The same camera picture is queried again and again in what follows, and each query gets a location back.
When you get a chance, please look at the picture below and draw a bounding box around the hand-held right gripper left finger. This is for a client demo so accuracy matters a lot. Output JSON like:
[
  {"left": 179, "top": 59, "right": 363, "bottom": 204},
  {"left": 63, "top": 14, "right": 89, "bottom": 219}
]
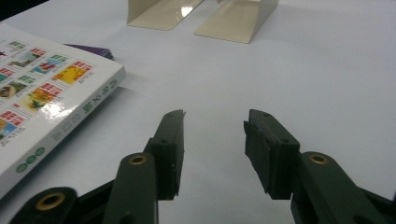
[{"left": 102, "top": 108, "right": 187, "bottom": 224}]

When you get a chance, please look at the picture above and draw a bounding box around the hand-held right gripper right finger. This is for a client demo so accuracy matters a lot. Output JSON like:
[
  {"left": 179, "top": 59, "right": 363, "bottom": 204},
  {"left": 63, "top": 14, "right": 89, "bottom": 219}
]
[{"left": 243, "top": 108, "right": 390, "bottom": 224}]

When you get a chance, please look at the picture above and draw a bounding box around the purple magazine with blue spine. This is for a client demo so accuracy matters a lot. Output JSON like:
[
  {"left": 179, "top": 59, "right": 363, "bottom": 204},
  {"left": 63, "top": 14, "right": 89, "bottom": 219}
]
[{"left": 65, "top": 43, "right": 115, "bottom": 61}]

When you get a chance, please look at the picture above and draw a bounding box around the wooden book rack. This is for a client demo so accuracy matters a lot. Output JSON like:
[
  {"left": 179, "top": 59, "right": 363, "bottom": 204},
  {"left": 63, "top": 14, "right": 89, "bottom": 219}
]
[{"left": 125, "top": 0, "right": 279, "bottom": 45}]

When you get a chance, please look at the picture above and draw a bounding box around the white paper sheet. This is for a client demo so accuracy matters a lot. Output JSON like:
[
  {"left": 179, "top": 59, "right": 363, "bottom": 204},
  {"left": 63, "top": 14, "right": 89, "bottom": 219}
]
[{"left": 0, "top": 0, "right": 396, "bottom": 224}]

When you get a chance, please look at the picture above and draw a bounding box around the black curtain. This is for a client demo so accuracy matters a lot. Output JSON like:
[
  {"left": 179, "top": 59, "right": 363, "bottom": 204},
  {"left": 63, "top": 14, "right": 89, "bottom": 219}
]
[{"left": 0, "top": 0, "right": 50, "bottom": 22}]

